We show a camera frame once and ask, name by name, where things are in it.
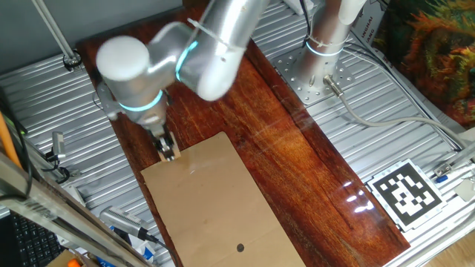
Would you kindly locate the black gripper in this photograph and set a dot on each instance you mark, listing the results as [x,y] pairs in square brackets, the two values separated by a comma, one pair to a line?
[157,133]

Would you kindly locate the light wooden block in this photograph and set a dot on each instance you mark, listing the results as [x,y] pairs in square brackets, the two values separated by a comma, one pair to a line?
[176,153]

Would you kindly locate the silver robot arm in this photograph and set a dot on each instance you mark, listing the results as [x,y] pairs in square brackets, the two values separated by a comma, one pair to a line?
[208,48]

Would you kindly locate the brown cardboard sheet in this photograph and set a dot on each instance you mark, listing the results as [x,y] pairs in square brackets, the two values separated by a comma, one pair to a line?
[215,207]

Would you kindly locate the orange rod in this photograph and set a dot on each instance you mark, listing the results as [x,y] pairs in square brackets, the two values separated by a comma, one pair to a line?
[8,141]

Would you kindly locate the thin metal stand pole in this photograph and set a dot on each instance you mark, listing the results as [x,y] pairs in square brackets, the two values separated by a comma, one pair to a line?
[55,33]

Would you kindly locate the black keyboard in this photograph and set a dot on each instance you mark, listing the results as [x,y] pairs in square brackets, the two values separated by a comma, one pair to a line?
[33,244]

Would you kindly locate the black white fiducial marker board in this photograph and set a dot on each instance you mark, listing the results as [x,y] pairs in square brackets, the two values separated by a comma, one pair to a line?
[406,194]

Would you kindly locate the colourful patterned cloth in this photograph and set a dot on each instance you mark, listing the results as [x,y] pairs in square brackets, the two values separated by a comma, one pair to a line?
[430,52]

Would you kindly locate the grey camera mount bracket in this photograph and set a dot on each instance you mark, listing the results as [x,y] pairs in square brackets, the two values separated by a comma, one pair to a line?
[105,102]

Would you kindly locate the silver depth camera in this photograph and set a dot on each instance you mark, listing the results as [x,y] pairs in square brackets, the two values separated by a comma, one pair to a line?
[122,220]

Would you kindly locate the small silver camera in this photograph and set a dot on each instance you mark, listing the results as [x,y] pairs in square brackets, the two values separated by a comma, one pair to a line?
[58,144]

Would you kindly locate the aluminium frame beam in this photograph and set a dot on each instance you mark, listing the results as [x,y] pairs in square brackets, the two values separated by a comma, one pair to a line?
[55,211]

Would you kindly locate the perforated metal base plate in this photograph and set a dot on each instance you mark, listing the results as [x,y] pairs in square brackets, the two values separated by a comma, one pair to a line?
[289,70]

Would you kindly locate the small metal corner bracket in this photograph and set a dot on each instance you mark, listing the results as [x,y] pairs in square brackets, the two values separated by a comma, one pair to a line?
[442,170]

